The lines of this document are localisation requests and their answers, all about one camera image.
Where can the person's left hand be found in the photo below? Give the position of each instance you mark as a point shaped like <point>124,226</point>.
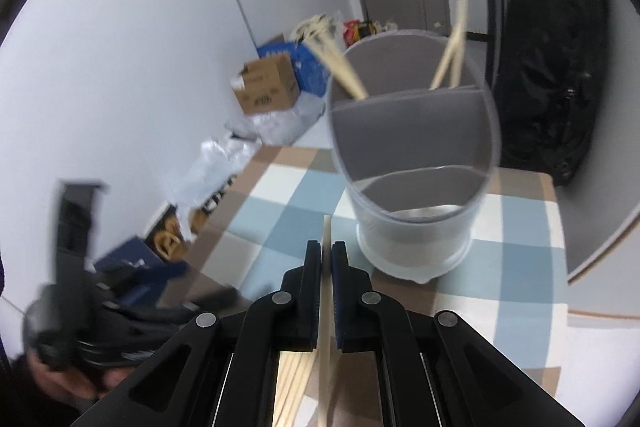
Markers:
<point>70,379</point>

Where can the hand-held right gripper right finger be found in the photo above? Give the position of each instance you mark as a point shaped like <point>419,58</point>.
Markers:
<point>350,307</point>

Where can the brown cardboard box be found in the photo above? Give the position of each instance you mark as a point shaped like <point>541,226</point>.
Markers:
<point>270,87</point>

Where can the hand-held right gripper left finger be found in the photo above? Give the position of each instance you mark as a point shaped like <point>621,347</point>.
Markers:
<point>300,307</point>

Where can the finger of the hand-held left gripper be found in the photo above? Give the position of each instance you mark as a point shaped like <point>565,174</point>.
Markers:
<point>200,304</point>
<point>145,282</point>

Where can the pale wooden chopstick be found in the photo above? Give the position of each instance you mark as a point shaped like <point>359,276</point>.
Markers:
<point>458,67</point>
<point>356,88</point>
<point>447,52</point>
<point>345,82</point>
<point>325,232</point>

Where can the pile of chopsticks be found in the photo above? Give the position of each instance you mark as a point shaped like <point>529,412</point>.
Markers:
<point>295,382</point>

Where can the brown suede shoe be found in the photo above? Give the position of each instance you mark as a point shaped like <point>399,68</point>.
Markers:
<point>162,227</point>
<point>172,242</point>

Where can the checked tablecloth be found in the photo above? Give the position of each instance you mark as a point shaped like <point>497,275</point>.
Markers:
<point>500,267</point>

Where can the clear plastic bag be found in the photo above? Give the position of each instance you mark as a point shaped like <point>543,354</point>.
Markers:
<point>215,162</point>

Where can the black and yellow paper bag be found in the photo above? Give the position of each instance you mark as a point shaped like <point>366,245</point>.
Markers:
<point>366,29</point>

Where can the blue cardboard box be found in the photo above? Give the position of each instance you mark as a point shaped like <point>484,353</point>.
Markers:
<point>312,67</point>

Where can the navy blue shoe box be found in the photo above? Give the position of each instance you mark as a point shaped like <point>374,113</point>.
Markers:
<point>127,252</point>

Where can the beige plastic bag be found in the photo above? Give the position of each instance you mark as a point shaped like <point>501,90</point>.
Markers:
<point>386,26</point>

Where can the black and white sneaker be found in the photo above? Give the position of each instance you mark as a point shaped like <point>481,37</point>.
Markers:
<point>220,199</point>

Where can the red snack bag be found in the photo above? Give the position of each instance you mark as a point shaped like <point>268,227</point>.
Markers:
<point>351,32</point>

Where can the clear plastic utensil holder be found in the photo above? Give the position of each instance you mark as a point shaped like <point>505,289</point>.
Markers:
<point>415,237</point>

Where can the white cabinet with wood trim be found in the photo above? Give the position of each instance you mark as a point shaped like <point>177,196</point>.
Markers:
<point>615,277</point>

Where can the black backpack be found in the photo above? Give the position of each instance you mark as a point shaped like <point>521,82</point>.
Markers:
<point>550,57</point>

